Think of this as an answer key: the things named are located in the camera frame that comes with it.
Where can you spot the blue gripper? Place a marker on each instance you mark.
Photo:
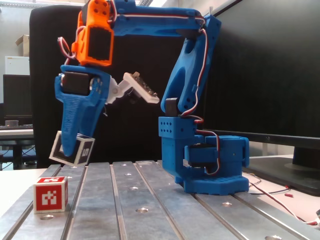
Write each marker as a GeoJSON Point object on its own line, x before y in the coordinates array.
{"type": "Point", "coordinates": [82, 98]}

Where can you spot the black cube with white marker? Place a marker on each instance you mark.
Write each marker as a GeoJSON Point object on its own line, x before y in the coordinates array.
{"type": "Point", "coordinates": [85, 152]}

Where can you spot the red cube with white marker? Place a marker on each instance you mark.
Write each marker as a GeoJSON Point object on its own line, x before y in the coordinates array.
{"type": "Point", "coordinates": [48, 197]}

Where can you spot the dark keyboard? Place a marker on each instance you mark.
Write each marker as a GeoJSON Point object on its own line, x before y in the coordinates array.
{"type": "Point", "coordinates": [22, 126]}

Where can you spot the black office chair backrest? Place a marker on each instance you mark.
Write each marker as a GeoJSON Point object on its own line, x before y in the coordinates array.
{"type": "Point", "coordinates": [145, 130]}

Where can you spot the white background desk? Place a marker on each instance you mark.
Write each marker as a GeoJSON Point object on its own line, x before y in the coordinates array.
{"type": "Point", "coordinates": [15, 133]}

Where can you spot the grey round container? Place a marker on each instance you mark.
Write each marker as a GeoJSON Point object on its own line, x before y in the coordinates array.
{"type": "Point", "coordinates": [11, 123]}

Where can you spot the small black background monitor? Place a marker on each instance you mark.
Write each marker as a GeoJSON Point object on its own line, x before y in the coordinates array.
{"type": "Point", "coordinates": [16, 95]}

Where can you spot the white cabinet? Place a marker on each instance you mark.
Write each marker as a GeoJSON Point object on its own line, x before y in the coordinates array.
{"type": "Point", "coordinates": [16, 65]}

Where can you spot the open cardboard box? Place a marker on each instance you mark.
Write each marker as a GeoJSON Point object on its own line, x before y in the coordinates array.
{"type": "Point", "coordinates": [24, 46]}

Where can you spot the large black monitor with stand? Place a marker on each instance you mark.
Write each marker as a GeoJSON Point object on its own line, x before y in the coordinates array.
{"type": "Point", "coordinates": [275, 62]}

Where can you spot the slotted aluminium base plate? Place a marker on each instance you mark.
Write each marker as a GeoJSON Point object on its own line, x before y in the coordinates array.
{"type": "Point", "coordinates": [175, 220]}

